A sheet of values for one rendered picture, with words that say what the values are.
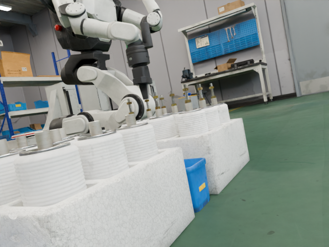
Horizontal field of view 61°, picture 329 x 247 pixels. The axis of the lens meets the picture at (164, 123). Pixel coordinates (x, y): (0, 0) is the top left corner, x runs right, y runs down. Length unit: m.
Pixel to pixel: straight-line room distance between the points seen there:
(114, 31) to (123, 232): 0.82
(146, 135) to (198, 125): 0.29
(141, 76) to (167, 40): 5.78
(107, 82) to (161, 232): 1.04
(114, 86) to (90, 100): 2.34
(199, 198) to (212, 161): 0.13
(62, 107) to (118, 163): 2.89
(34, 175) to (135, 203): 0.18
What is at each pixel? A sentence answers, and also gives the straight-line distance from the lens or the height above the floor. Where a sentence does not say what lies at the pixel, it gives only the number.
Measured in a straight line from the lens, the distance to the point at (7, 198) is 0.54.
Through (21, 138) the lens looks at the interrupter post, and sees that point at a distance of 0.73.
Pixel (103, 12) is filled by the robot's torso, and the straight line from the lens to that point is 1.60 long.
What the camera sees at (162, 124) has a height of 0.23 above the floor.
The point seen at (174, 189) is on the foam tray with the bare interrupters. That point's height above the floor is 0.10.
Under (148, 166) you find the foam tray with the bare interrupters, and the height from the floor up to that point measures 0.17.
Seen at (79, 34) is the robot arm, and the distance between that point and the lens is 1.26.
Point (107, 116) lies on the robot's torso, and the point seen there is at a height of 0.29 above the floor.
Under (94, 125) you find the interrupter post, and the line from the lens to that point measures 0.54.
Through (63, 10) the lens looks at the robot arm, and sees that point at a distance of 1.29.
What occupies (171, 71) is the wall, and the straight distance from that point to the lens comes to 6.75.
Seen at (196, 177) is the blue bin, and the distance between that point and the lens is 0.74.
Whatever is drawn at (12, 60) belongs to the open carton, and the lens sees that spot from 6.34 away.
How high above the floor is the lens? 0.28
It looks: 3 degrees down
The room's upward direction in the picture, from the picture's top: 11 degrees counter-clockwise
